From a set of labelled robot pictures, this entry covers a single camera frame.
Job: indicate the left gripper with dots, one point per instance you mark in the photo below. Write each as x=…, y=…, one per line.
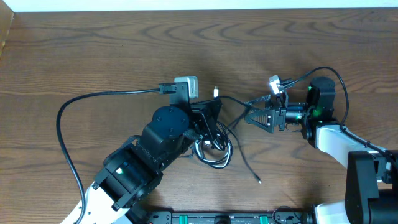
x=205, y=119

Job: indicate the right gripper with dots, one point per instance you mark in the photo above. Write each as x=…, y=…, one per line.
x=275, y=116

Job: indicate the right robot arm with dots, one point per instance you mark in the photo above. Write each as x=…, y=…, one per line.
x=371, y=179

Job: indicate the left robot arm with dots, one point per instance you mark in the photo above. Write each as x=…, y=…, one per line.
x=133, y=171

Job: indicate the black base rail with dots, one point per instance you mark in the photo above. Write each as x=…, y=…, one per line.
x=280, y=216

